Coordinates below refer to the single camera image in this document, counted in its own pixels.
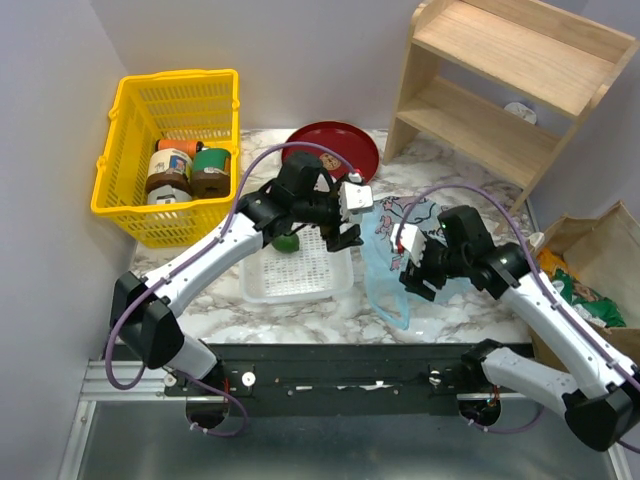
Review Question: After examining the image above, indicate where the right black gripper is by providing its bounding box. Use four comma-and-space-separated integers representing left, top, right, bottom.
398, 231, 470, 302

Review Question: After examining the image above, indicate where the light blue plastic grocery bag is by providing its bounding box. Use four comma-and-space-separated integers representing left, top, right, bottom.
360, 196, 472, 330

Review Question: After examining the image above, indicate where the green lime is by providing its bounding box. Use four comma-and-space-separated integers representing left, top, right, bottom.
271, 234, 300, 254

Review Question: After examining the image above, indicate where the brown paper bag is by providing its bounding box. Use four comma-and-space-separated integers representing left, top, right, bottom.
535, 201, 639, 362

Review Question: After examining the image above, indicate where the green snack packet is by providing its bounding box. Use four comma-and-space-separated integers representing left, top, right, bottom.
551, 269, 626, 328

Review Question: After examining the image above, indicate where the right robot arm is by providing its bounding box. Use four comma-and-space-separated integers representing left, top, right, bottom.
390, 206, 639, 452

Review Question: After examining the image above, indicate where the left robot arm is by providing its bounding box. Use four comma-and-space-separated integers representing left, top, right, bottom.
105, 151, 373, 395

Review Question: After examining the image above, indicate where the orange packaged food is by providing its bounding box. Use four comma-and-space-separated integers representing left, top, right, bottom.
537, 248, 568, 277

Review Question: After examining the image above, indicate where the white plastic perforated basket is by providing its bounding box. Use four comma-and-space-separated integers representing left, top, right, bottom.
239, 228, 354, 304

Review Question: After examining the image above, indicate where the red round tray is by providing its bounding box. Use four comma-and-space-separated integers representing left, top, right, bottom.
281, 121, 380, 182

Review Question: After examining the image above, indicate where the green lidded brown jar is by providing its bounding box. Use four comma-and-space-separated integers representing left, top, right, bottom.
191, 148, 231, 198

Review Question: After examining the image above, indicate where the orange capped bottle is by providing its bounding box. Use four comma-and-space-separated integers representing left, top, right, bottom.
155, 139, 205, 157

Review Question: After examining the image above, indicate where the grey white packaged item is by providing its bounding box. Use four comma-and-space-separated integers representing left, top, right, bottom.
147, 185, 192, 205

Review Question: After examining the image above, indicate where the white labelled brown jar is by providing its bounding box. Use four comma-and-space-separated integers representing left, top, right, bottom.
145, 149, 193, 193

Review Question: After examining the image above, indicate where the yellow plastic shopping basket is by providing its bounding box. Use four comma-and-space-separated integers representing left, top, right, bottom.
91, 69, 240, 248

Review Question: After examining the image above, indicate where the wooden shelf unit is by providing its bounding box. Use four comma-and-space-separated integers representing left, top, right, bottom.
383, 1, 639, 213

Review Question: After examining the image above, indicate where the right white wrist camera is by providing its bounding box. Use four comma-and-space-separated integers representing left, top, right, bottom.
390, 224, 427, 266

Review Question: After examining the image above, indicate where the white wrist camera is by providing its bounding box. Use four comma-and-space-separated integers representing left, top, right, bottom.
390, 224, 427, 266
338, 181, 374, 223

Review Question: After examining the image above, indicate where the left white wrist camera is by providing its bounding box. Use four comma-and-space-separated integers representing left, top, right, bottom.
338, 181, 374, 223

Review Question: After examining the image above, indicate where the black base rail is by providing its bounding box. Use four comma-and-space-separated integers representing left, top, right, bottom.
164, 342, 539, 417

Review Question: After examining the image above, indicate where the white round wall fixture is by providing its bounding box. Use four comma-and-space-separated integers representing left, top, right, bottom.
504, 101, 537, 125

